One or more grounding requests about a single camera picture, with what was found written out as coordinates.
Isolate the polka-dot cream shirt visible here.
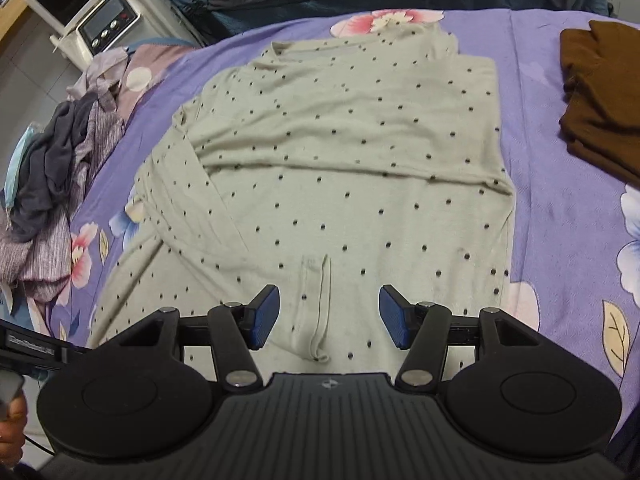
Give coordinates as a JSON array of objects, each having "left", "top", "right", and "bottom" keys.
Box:
[{"left": 89, "top": 22, "right": 517, "bottom": 377}]

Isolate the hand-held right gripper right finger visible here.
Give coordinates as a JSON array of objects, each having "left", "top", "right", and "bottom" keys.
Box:
[{"left": 378, "top": 283, "right": 543, "bottom": 392}]

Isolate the purple floral bed sheet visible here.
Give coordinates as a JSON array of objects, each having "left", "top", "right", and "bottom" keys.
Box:
[{"left": 47, "top": 7, "right": 640, "bottom": 443}]

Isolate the white cabinet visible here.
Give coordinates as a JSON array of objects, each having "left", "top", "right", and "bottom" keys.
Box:
[{"left": 25, "top": 0, "right": 213, "bottom": 67}]

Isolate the pile of grey clothes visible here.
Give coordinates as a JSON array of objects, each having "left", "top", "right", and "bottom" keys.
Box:
[{"left": 0, "top": 49, "right": 127, "bottom": 308}]

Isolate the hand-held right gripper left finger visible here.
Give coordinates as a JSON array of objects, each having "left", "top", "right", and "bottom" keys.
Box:
[{"left": 90, "top": 283, "right": 282, "bottom": 394}]

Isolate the person's left hand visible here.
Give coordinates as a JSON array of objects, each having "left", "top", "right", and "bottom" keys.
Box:
[{"left": 0, "top": 392, "right": 28, "bottom": 467}]

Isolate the black cable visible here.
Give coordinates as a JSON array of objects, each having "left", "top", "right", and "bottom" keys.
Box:
[{"left": 22, "top": 432, "right": 55, "bottom": 457}]

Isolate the pink dotted pillowcase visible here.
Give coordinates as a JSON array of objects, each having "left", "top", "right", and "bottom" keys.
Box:
[{"left": 119, "top": 42, "right": 201, "bottom": 122}]

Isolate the dark grey cloth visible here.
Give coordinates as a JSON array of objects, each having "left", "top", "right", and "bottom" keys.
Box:
[{"left": 10, "top": 92, "right": 99, "bottom": 232}]

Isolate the brown folded garment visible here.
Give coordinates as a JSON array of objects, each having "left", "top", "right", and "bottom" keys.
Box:
[{"left": 558, "top": 20, "right": 640, "bottom": 187}]

